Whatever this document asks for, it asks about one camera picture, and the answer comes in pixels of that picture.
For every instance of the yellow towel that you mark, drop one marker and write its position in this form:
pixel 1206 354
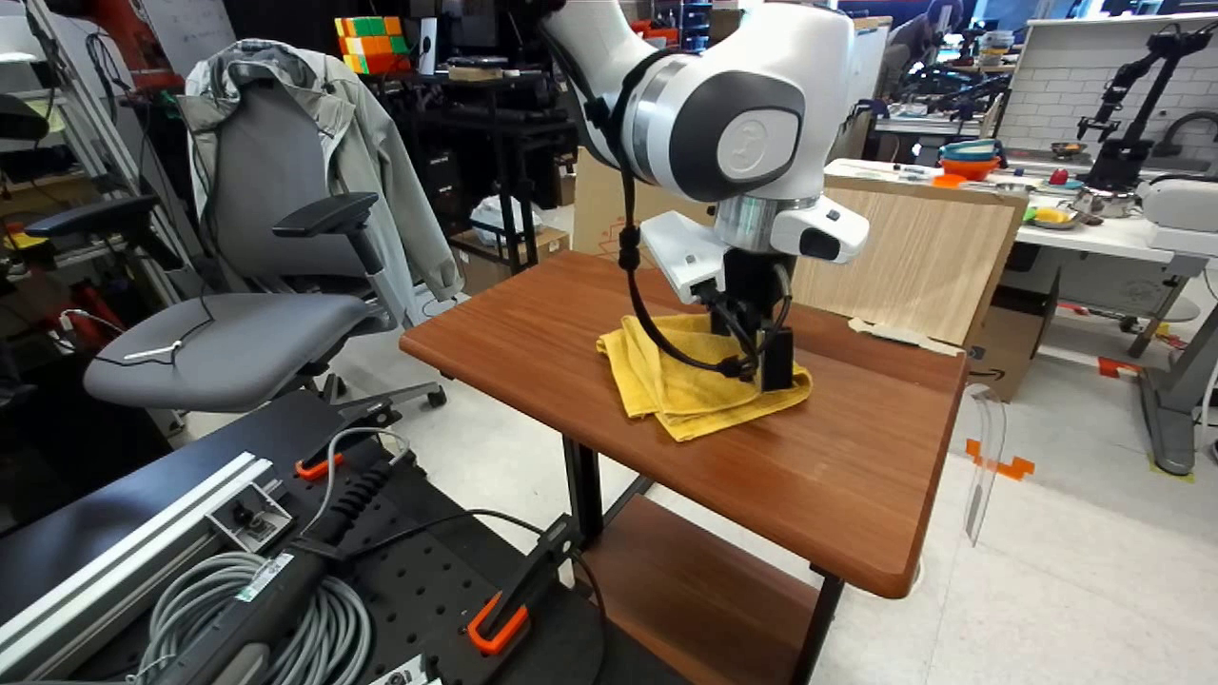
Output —
pixel 686 402

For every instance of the grey office chair with armrests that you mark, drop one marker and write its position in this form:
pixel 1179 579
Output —
pixel 215 349

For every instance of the brown wooden desk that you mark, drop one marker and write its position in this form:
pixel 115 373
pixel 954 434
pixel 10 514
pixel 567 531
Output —
pixel 584 497

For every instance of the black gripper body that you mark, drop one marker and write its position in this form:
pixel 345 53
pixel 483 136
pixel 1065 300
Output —
pixel 754 286

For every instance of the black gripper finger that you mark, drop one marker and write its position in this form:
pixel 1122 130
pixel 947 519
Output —
pixel 731 332
pixel 777 360

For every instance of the small aluminium bracket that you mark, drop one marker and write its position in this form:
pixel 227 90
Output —
pixel 249 514

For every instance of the long aluminium extrusion rail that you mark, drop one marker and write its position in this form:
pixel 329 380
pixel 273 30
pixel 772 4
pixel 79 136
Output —
pixel 129 554

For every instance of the black background robot arm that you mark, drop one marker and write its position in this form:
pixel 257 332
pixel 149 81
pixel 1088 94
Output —
pixel 1136 101

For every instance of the wooden lower table shelf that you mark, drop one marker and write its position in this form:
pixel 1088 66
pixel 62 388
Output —
pixel 700 595

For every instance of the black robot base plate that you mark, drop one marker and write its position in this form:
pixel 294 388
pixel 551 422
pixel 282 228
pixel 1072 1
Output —
pixel 431 555

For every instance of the black metal cart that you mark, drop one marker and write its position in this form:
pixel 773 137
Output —
pixel 495 137

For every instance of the colourful block stack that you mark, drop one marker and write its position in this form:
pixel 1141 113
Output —
pixel 370 44

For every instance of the brown box under work table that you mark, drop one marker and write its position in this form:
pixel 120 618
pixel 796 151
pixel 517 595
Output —
pixel 1009 349

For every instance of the orange round object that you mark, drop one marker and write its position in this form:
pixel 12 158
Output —
pixel 974 161

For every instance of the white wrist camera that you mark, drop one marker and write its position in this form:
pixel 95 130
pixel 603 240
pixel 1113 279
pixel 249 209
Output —
pixel 813 220

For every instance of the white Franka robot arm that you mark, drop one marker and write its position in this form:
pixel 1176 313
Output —
pixel 686 114

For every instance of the beige jacket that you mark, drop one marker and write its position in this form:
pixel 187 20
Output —
pixel 383 166

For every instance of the white perforated panel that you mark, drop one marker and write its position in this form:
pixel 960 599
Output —
pixel 1051 78

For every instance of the large brown cardboard box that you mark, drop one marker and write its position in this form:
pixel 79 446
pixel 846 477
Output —
pixel 933 259

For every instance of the white work table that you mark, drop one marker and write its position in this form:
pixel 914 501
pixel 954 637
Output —
pixel 1089 228

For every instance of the white wrist mount box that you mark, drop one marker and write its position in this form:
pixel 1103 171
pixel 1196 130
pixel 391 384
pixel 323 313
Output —
pixel 678 251

